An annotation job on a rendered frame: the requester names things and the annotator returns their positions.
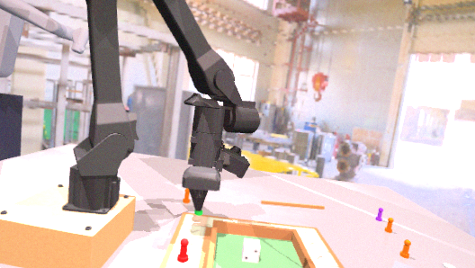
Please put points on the purple game pawn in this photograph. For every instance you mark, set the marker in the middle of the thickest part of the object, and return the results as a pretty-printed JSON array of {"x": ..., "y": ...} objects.
[{"x": 379, "y": 214}]

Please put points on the orange pawn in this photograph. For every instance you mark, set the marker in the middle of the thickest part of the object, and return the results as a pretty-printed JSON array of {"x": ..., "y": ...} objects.
[
  {"x": 186, "y": 196},
  {"x": 388, "y": 228},
  {"x": 405, "y": 249}
]

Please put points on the white die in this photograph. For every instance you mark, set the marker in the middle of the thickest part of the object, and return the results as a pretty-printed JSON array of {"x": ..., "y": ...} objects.
[{"x": 251, "y": 250}]

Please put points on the red pawn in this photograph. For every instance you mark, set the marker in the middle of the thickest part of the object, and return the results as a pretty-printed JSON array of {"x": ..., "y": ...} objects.
[{"x": 183, "y": 256}]

